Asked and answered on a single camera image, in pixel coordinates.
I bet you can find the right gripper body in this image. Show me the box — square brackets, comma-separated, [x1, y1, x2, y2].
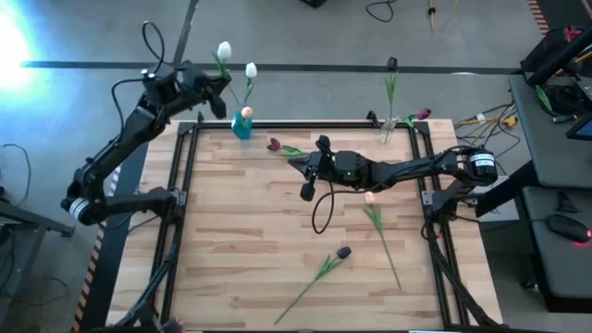
[299, 134, 371, 203]

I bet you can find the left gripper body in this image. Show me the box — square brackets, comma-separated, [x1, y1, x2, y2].
[173, 59, 228, 119]

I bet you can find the white artificial tulip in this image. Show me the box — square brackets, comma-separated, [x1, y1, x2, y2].
[240, 61, 259, 117]
[211, 41, 244, 112]

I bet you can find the maroon artificial tulip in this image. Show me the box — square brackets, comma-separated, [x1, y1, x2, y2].
[266, 136, 309, 159]

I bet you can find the reddish purple artificial tulip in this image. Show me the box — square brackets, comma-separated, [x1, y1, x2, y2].
[391, 107, 433, 130]

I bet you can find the black artificial tulip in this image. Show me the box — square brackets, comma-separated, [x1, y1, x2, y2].
[273, 245, 352, 327]
[382, 55, 400, 122]

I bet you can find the blue textured glass vase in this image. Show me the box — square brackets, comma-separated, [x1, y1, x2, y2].
[230, 110, 254, 141]

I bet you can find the clear glass vase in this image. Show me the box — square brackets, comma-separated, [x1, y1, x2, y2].
[377, 115, 400, 146]

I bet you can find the grey control box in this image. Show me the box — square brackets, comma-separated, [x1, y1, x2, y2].
[475, 175, 522, 224]

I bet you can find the black floor platform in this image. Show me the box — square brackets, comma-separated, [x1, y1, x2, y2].
[76, 142, 152, 332]

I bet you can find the green loose leaf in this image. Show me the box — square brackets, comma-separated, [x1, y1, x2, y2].
[535, 84, 554, 113]

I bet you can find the dark side table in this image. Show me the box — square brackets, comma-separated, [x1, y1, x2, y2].
[0, 198, 76, 297]

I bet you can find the striped hazard tape strip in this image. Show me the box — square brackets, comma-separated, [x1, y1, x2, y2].
[71, 165, 122, 333]

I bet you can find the black triangular stand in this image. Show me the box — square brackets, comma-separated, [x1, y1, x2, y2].
[556, 191, 579, 214]

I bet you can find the black computer mouse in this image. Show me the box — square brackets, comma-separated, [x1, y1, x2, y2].
[547, 213, 592, 244]

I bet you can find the dark grey desk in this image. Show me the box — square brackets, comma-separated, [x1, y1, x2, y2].
[522, 184, 592, 312]

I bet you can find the black equipment stand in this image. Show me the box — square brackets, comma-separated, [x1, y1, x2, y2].
[520, 25, 592, 88]

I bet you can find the black screen device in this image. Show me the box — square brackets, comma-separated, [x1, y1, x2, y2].
[565, 113, 592, 142]

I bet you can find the black aluminium table frame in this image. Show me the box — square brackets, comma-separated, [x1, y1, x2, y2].
[108, 110, 503, 333]

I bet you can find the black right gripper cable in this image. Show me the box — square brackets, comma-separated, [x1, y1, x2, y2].
[311, 182, 376, 236]

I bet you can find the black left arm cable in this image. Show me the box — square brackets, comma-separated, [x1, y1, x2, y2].
[142, 19, 167, 76]

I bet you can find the floor cable bundle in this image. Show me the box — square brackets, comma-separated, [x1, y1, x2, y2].
[454, 102, 523, 161]

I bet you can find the black floor cable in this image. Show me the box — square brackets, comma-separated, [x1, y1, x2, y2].
[364, 0, 395, 23]

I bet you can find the yellow floor cable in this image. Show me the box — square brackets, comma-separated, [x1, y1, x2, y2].
[427, 0, 460, 32]

